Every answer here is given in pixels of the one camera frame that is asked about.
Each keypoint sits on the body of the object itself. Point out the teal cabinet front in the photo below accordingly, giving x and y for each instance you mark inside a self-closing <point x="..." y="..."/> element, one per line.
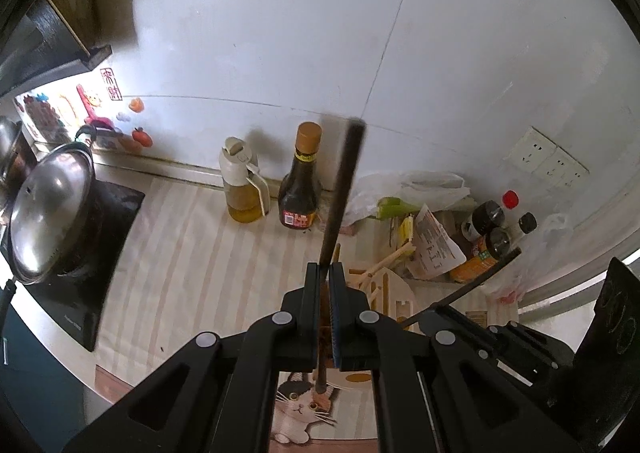
<point x="35" y="383"/>

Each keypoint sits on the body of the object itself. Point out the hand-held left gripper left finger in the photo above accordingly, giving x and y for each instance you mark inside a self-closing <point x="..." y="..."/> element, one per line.
<point x="310" y="328"/>

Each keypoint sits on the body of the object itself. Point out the yellow packet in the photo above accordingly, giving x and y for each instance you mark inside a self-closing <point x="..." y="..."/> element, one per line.
<point x="406" y="233"/>

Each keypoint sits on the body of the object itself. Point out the oil bottle white cap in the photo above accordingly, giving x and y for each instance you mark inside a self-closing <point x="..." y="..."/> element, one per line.
<point x="242" y="183"/>

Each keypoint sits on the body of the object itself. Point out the red cap bottle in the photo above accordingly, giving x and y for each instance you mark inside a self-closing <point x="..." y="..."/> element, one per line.
<point x="510" y="199"/>

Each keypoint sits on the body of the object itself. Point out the black cap bottle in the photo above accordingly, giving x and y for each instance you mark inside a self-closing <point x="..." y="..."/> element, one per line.
<point x="527" y="223"/>

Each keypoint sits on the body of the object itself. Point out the cream wooden chopstick rack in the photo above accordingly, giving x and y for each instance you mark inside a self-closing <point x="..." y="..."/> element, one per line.
<point x="390" y="293"/>

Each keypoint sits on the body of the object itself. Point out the colourful wall stickers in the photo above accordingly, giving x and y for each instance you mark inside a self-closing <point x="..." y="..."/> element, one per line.
<point x="45" y="113"/>

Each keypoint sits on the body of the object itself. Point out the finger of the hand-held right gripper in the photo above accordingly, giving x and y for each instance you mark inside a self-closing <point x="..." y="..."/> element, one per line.
<point x="460" y="328"/>

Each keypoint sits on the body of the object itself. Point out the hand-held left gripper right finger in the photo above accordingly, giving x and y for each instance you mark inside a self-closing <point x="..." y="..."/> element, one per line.
<point x="336" y="328"/>

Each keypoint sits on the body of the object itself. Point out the white wall socket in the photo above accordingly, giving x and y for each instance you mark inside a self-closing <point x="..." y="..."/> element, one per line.
<point x="530" y="150"/>
<point x="562" y="170"/>

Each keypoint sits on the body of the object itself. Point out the orange packet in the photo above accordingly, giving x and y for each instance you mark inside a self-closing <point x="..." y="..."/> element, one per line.
<point x="472" y="265"/>

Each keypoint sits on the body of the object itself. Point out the green vegetable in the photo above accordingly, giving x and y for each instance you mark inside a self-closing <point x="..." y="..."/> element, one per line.
<point x="395" y="207"/>

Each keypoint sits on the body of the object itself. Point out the steel range hood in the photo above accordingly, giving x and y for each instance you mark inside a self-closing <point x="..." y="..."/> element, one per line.
<point x="45" y="58"/>

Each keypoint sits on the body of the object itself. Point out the soy sauce bottle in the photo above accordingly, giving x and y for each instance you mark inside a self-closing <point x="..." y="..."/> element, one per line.
<point x="299" y="193"/>

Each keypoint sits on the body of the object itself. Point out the black induction cooktop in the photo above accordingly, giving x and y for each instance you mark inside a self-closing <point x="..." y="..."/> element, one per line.
<point x="100" y="273"/>

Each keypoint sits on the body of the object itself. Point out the dark wooden chopstick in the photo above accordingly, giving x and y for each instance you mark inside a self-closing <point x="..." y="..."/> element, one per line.
<point x="480" y="278"/>
<point x="345" y="183"/>

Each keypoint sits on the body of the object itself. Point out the white printed packet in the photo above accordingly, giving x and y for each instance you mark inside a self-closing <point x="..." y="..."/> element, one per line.
<point x="435" y="248"/>

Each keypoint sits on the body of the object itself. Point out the striped cat mat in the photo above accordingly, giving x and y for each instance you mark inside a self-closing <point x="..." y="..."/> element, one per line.
<point x="200" y="258"/>

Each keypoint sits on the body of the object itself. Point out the crumpled white plastic bag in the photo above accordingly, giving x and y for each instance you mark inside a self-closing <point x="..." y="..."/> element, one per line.
<point x="430" y="188"/>

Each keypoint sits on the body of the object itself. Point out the pot with steel lid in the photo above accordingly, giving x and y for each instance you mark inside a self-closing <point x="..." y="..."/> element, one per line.
<point x="50" y="213"/>

